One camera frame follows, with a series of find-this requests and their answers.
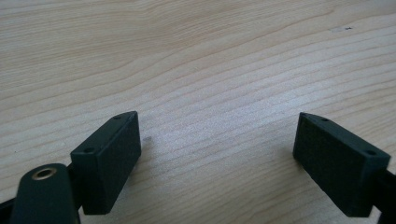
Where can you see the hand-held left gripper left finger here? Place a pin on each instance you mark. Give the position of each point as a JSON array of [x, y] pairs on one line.
[[107, 161]]

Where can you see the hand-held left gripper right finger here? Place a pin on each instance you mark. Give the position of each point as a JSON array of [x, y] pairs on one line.
[[337, 161]]

